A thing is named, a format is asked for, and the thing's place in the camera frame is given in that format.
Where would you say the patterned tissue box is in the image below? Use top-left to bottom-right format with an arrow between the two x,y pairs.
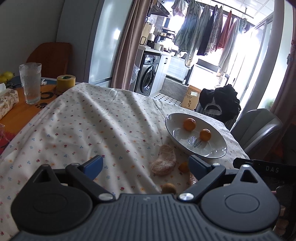
0,89 -> 19,120

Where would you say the white kitchen cabinet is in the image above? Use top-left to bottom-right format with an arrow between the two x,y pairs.
149,53 -> 173,98

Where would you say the metal clothes rail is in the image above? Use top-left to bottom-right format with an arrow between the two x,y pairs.
194,0 -> 254,18

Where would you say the grey plastic chair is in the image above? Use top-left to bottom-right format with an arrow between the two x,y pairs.
230,108 -> 283,158

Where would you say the clear plastic bag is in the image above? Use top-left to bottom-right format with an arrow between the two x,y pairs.
130,65 -> 140,84

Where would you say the pink curtain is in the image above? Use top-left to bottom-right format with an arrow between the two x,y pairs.
269,39 -> 296,127

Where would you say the white bowl with dark rim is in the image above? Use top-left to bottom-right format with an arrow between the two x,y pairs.
165,113 -> 228,159

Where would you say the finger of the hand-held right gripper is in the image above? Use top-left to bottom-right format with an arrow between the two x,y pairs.
233,158 -> 254,169

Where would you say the wooden chair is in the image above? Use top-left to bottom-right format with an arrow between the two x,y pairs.
26,42 -> 72,78

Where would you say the brown-pink curtain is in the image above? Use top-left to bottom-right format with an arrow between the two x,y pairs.
111,0 -> 153,90

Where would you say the red hanging garment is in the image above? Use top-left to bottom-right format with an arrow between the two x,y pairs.
217,11 -> 233,50

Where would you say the orange printed table mat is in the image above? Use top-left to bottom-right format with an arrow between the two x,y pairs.
0,77 -> 81,149

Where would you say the cardboard box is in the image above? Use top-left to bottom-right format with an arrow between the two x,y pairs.
181,85 -> 202,109

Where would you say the white appliance with dark top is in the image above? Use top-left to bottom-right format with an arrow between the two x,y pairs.
187,59 -> 221,89

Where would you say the brown kiwi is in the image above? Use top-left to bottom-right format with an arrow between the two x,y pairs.
161,183 -> 177,194

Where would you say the bread loaf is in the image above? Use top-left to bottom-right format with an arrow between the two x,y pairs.
151,144 -> 176,176

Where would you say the floral hanging garment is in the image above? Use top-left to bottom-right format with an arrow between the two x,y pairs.
206,6 -> 224,54

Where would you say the person's right hand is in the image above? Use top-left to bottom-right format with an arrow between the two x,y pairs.
272,190 -> 289,231

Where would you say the black garment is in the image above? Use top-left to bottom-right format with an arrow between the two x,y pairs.
199,84 -> 241,124

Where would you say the black kitchen shelf rack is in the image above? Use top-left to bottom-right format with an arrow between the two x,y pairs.
159,26 -> 176,53

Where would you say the pink hanging garment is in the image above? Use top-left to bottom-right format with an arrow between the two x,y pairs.
172,0 -> 188,16

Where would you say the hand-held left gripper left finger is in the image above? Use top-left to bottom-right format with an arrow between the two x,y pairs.
30,155 -> 115,201

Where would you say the silver washing machine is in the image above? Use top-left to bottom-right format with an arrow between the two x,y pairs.
134,52 -> 161,97

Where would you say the grey refrigerator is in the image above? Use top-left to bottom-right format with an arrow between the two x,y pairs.
56,0 -> 134,89

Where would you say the dark navy hanging garment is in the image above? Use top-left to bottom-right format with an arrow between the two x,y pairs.
197,6 -> 218,56

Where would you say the teal hanging shirt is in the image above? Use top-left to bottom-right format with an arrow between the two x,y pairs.
174,0 -> 202,53

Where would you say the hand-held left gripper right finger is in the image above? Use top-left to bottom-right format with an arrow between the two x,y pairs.
178,155 -> 261,202

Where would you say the yellow-green fruit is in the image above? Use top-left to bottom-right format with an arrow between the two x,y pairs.
0,71 -> 15,84

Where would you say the yellow tape roll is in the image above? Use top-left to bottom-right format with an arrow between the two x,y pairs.
57,75 -> 76,93

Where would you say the clear drinking glass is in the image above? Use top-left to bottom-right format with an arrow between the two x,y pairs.
19,63 -> 42,105

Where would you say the tangerine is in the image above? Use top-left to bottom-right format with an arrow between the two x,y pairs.
199,129 -> 212,142
183,118 -> 196,131

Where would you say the floral white tablecloth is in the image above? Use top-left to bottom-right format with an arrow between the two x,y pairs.
0,82 -> 250,234

